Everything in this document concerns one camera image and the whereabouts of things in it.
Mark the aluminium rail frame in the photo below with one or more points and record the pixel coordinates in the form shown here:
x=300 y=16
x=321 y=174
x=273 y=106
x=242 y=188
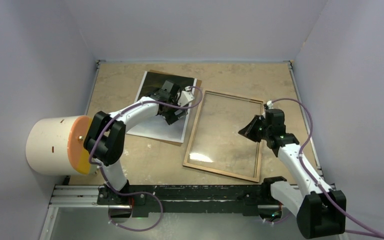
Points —
x=241 y=173

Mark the wooden picture frame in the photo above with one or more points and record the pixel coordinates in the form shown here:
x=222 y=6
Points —
x=218 y=170

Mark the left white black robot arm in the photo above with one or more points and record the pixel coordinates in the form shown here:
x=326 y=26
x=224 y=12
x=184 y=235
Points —
x=106 y=135

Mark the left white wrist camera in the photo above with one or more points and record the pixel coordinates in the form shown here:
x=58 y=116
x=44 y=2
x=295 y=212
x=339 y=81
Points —
x=185 y=98

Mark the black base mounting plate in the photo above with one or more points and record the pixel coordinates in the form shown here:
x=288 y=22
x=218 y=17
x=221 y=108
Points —
x=247 y=200

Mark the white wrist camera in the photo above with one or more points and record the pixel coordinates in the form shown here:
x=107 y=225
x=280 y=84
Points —
x=269 y=104
x=185 y=98

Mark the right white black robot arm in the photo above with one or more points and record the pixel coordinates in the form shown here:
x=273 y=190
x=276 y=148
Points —
x=315 y=205

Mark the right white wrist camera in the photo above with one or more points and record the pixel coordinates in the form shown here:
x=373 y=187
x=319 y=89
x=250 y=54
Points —
x=269 y=104

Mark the dark landscape photo print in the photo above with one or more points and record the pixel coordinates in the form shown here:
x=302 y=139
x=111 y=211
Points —
x=155 y=129

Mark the white cylinder with orange lid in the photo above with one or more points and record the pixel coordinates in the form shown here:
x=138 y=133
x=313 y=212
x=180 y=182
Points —
x=55 y=146

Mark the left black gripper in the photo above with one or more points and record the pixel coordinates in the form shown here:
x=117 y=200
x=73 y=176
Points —
x=171 y=117

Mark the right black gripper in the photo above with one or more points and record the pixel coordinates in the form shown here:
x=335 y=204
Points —
x=248 y=131

